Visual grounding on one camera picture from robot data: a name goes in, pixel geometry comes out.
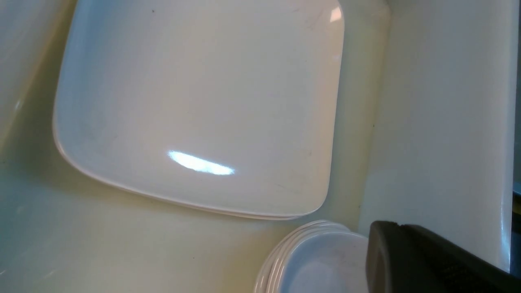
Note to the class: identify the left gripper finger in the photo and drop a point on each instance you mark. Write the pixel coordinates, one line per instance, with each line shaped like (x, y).
(413, 259)

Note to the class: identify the white rectangular rice plate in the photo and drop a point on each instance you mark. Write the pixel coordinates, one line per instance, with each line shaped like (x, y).
(226, 104)

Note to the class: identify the white square plate top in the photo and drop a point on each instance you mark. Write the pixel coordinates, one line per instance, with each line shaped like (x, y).
(169, 201)

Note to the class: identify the white small bowl in tub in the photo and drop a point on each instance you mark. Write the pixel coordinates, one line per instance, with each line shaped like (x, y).
(317, 257)

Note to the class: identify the large white plastic tub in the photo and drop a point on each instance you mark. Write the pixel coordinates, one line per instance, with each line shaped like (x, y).
(435, 149)

